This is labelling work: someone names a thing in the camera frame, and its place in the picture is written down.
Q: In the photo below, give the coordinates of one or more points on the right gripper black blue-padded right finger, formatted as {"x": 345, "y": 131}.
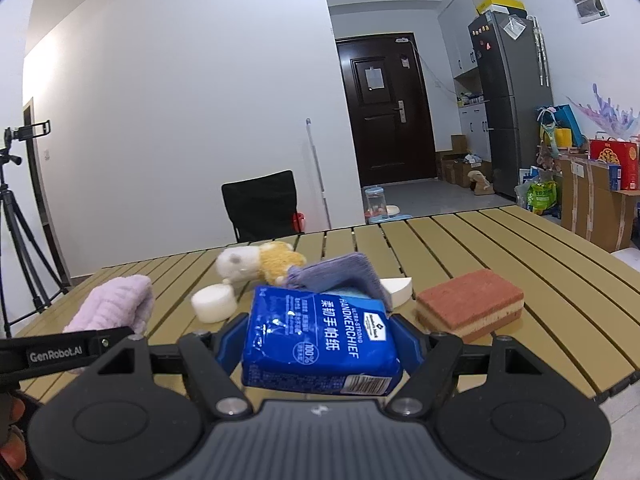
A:
{"x": 430, "y": 360}

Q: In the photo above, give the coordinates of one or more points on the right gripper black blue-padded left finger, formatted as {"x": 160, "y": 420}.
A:
{"x": 208, "y": 361}

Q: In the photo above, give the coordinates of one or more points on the white foam wedge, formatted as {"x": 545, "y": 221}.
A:
{"x": 398, "y": 290}

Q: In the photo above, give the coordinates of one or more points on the blue handkerchief tissue pack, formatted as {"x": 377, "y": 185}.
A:
{"x": 319, "y": 344}

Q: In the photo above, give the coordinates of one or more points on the pink fuzzy cloth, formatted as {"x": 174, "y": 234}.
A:
{"x": 126, "y": 301}

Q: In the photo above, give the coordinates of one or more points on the purple knit pouch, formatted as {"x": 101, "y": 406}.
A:
{"x": 352, "y": 271}

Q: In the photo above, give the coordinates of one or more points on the person's left hand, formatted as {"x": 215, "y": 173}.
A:
{"x": 13, "y": 449}

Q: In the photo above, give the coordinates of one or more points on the white foam cylinder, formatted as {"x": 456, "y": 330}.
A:
{"x": 214, "y": 303}

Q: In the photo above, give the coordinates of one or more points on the red layered sponge block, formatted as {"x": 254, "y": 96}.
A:
{"x": 471, "y": 305}

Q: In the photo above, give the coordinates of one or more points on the light blue fuzzy cloth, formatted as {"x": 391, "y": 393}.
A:
{"x": 346, "y": 292}

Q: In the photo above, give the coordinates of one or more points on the tan folding slat table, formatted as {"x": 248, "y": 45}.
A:
{"x": 581, "y": 312}

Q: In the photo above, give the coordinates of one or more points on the yellow white plush toy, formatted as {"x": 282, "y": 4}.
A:
{"x": 269, "y": 262}

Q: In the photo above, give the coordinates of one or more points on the black folding chair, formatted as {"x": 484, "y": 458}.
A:
{"x": 261, "y": 208}

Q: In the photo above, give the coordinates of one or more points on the pet water feeder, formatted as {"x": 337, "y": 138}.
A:
{"x": 376, "y": 208}

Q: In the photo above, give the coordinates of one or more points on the red bucket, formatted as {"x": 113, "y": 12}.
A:
{"x": 299, "y": 222}

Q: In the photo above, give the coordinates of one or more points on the green snack bag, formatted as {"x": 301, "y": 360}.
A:
{"x": 541, "y": 196}

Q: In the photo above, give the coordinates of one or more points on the large cardboard box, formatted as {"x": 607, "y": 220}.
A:
{"x": 591, "y": 210}

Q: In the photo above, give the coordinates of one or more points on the dark brown entrance door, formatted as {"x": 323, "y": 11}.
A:
{"x": 388, "y": 108}

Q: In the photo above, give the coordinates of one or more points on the red gift box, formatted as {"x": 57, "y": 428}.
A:
{"x": 622, "y": 154}

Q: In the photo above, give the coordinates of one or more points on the grey tall refrigerator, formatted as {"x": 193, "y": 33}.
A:
{"x": 514, "y": 92}

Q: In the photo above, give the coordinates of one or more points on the white mop handle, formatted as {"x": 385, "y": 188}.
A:
{"x": 315, "y": 157}

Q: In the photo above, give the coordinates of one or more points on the white wall cabinet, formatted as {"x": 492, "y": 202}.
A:
{"x": 454, "y": 21}

